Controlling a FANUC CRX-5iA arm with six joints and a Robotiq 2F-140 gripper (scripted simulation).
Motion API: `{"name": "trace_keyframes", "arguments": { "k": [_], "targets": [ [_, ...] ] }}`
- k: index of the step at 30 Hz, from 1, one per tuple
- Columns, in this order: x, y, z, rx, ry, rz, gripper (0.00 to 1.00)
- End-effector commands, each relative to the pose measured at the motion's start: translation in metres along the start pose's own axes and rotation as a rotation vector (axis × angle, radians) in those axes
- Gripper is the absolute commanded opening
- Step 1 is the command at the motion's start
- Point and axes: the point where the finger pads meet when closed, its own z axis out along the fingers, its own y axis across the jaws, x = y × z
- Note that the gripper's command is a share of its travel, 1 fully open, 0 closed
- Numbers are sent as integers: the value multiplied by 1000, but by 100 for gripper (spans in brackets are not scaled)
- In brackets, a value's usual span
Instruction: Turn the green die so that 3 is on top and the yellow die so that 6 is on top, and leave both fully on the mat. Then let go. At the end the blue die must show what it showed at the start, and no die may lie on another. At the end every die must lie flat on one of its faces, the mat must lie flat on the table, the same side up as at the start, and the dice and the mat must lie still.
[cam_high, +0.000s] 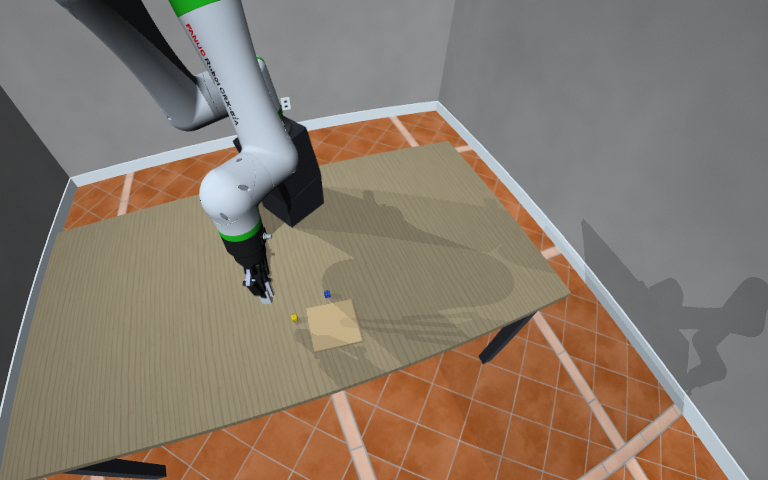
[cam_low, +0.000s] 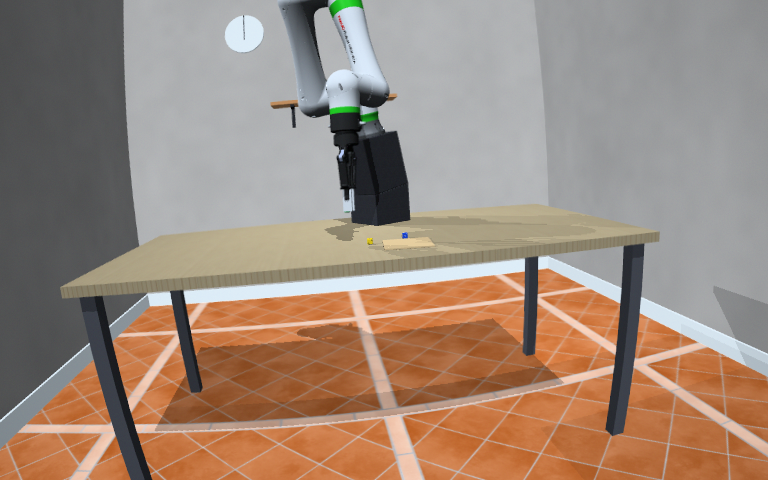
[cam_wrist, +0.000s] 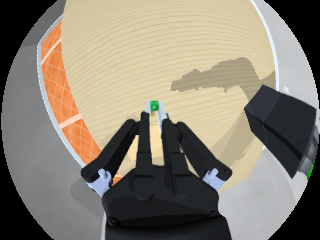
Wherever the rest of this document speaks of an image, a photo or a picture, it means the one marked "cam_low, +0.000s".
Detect beige square mat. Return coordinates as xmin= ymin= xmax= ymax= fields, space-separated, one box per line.
xmin=382 ymin=237 xmax=435 ymax=250

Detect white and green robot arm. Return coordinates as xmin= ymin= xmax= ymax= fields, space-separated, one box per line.
xmin=277 ymin=0 xmax=389 ymax=140

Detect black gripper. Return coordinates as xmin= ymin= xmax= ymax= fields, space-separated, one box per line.
xmin=334 ymin=132 xmax=359 ymax=212

